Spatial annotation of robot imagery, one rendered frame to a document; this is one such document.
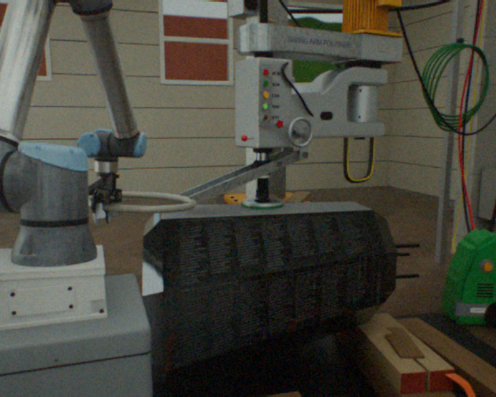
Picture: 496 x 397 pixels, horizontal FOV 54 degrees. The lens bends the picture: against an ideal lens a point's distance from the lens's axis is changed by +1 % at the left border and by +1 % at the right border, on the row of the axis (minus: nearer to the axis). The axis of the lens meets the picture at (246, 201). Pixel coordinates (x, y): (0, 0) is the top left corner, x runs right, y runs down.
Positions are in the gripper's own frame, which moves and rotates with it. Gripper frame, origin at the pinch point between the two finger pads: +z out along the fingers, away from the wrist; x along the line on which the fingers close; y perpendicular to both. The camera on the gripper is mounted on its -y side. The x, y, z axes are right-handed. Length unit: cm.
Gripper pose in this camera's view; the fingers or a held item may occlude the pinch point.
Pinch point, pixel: (101, 222)
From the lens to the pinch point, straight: 202.1
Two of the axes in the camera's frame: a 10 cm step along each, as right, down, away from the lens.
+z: -0.6, 9.9, 1.5
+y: 8.8, 1.3, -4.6
